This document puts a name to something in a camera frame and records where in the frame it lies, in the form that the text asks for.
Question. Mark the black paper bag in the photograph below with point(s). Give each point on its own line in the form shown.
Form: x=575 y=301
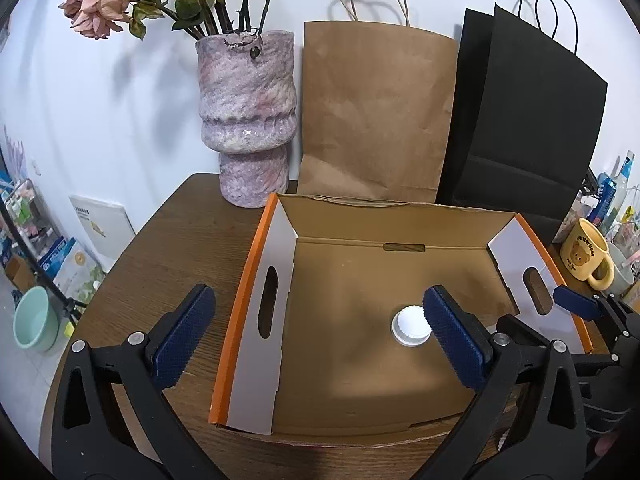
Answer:
x=525 y=135

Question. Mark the blue drink can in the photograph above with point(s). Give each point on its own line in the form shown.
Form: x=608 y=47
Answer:
x=604 y=197

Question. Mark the dried rose bouquet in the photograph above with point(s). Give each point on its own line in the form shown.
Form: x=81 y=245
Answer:
x=100 y=10

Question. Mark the pink marbled vase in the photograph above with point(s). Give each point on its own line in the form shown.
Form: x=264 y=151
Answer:
x=245 y=110

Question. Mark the brown paper bag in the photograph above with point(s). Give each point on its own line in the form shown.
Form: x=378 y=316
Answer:
x=375 y=110

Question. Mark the blue and white packet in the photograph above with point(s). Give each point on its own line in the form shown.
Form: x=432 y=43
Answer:
x=54 y=256

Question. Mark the white ridged bottle cap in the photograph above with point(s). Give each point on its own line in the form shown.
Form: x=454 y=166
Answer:
x=407 y=327

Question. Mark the white and green packet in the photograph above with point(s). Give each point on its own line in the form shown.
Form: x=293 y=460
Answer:
x=80 y=276

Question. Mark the person's right hand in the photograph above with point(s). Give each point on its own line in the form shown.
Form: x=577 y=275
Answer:
x=607 y=446

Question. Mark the white flat book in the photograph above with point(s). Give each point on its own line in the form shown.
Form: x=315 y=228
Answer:
x=102 y=230

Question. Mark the green plastic basin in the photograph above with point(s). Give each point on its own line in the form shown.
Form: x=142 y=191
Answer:
x=35 y=317

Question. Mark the grey ceramic cup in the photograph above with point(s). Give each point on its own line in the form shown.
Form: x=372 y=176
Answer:
x=621 y=271

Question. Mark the clip lid storage jar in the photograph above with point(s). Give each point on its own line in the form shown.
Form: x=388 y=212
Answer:
x=572 y=220

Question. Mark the clear bottle with blue cap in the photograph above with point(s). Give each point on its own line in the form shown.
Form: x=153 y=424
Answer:
x=622 y=182

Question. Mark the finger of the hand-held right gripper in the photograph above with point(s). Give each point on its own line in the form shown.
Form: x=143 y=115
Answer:
x=575 y=302
x=522 y=327

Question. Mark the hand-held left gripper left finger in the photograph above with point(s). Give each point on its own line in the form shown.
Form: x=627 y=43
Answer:
x=185 y=340

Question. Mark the yellow bear mug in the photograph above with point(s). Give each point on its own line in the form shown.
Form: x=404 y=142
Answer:
x=582 y=255

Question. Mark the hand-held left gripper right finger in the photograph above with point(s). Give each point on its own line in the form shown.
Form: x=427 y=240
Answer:
x=452 y=340

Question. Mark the orange cardboard box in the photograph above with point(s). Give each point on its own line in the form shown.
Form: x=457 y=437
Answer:
x=350 y=310

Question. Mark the black tripod stand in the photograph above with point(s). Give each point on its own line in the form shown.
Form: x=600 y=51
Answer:
x=50 y=290

